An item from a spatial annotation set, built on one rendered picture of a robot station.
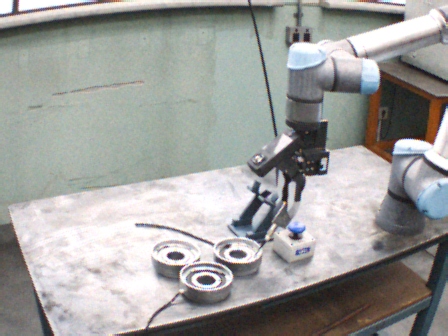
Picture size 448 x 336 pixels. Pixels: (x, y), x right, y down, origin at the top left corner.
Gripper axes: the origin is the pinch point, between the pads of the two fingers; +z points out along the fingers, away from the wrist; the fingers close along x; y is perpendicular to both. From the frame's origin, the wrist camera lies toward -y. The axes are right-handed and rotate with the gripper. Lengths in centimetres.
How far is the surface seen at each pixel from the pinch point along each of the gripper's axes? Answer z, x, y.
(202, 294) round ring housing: 10.1, -8.9, -22.5
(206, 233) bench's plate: 12.9, 17.3, -9.9
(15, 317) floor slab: 92, 98, -62
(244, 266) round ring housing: 10.0, -2.8, -10.3
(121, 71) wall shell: 12, 164, 11
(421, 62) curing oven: 8, 141, 184
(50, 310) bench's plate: 13, -2, -53
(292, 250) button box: 9.6, -1.6, 2.0
